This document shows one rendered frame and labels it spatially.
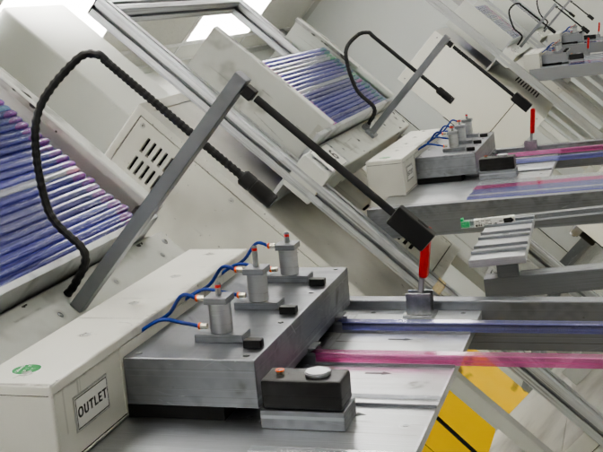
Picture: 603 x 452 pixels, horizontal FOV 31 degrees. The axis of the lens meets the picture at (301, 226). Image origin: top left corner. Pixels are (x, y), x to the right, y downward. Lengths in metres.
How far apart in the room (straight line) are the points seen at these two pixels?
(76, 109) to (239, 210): 2.35
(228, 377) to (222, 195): 1.22
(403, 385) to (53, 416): 0.35
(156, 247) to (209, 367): 0.42
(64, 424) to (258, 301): 0.29
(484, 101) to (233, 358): 4.70
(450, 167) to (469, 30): 3.22
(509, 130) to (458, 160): 3.26
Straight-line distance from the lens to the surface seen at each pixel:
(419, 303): 1.28
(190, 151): 1.09
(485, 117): 5.64
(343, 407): 0.97
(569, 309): 1.29
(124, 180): 1.41
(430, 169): 2.39
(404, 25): 8.83
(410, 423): 0.98
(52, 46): 4.53
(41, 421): 0.94
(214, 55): 2.27
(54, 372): 0.96
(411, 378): 1.09
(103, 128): 4.43
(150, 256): 1.38
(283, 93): 2.23
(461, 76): 5.64
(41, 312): 1.16
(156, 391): 1.04
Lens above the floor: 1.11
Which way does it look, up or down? 5 degrees up
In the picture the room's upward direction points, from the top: 50 degrees counter-clockwise
